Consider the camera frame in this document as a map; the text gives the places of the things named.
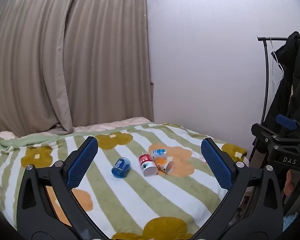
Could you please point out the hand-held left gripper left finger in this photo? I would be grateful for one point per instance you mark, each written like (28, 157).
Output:
(82, 163)

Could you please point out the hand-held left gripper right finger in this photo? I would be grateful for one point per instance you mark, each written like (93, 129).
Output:
(217, 165)

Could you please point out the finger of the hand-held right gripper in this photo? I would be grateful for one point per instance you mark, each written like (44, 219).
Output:
(262, 131)
(286, 122)

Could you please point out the red cup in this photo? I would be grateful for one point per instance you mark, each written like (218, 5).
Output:
(147, 164)

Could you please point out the orange print cup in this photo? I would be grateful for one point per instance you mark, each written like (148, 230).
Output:
(163, 166)

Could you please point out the white cup with blue label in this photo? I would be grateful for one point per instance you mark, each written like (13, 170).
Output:
(159, 153)

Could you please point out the person's right hand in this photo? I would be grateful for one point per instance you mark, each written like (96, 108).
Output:
(289, 183)

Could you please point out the blue can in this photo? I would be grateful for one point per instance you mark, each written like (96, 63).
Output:
(121, 168)

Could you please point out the black jacket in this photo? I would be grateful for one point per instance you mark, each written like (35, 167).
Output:
(293, 80)

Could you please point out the black clothes rack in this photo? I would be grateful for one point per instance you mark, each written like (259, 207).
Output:
(267, 80)

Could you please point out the striped floral blanket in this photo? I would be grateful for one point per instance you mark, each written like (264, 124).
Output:
(130, 200)

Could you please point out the light blue rug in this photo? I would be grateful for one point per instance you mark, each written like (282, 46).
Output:
(291, 222)

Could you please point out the beige curtain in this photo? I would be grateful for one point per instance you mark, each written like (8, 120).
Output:
(65, 55)

